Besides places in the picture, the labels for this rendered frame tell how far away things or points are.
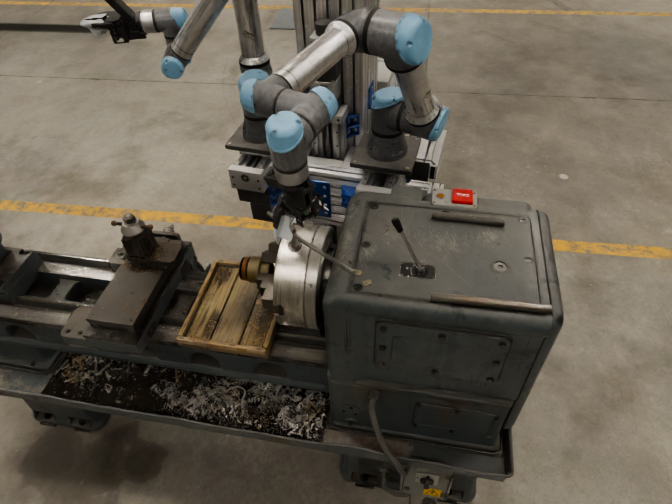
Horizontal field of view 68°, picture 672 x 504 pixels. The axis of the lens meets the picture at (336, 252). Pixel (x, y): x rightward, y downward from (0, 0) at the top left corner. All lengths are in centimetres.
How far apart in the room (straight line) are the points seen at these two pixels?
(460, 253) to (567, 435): 142
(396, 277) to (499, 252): 29
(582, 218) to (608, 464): 163
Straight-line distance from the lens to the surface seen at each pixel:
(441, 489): 207
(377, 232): 141
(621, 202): 386
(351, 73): 192
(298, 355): 162
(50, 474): 273
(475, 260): 136
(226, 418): 188
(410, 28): 134
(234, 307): 175
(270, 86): 116
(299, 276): 138
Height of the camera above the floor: 222
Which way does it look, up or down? 46 degrees down
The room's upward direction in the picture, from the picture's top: 3 degrees counter-clockwise
